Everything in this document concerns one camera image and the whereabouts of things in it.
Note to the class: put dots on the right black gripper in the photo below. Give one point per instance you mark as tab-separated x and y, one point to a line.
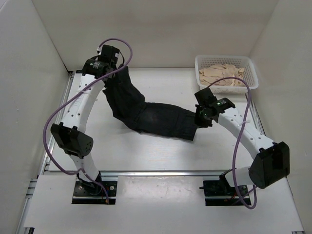
199	123

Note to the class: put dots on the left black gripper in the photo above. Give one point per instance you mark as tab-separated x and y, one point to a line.
114	68

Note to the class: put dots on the black trousers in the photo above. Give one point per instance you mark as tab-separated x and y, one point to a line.
129	106

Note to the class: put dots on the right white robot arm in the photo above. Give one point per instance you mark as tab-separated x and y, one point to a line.
232	120

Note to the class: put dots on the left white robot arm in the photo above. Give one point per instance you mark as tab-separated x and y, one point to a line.
70	132

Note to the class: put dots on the beige trousers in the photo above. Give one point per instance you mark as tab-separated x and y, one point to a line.
219	71

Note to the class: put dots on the white plastic basket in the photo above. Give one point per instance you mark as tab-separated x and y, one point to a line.
249	75

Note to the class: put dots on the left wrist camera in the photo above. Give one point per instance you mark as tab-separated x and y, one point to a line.
107	53

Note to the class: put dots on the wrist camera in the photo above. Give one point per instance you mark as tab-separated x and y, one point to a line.
205	97
107	53

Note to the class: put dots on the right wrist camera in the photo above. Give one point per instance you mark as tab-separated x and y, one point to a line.
205	97

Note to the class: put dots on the right aluminium frame rail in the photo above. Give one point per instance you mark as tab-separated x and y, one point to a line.
256	117

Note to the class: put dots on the aluminium frame rail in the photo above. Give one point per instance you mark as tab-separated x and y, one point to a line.
50	130
256	117

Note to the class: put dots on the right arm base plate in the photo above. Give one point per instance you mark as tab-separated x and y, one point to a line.
217	195

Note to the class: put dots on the front aluminium rail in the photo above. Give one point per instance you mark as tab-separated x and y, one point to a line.
162	173

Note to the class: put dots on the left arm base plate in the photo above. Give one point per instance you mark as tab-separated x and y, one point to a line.
109	192

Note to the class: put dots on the left aluminium frame rail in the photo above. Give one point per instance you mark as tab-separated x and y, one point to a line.
50	130

